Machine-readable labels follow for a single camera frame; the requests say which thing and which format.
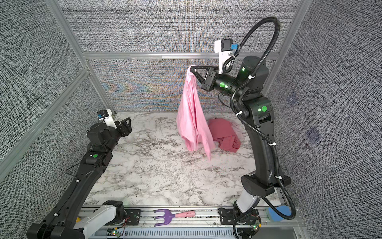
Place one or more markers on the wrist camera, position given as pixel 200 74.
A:
pixel 105 116
pixel 226 50

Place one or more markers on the aluminium mounting rail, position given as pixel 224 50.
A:
pixel 206 217

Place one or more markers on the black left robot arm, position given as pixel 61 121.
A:
pixel 61 222

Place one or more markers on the purple toy rake pink handle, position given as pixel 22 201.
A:
pixel 168 216

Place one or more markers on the light pink cloth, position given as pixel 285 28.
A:
pixel 191 122

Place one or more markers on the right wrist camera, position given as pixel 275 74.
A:
pixel 226 50

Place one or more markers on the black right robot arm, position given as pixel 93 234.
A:
pixel 255 111

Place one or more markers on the dark pink cloth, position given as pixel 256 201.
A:
pixel 223 133

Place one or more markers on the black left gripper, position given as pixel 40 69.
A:
pixel 124 128

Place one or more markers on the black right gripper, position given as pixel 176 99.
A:
pixel 210 82

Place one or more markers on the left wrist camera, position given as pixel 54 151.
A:
pixel 105 116

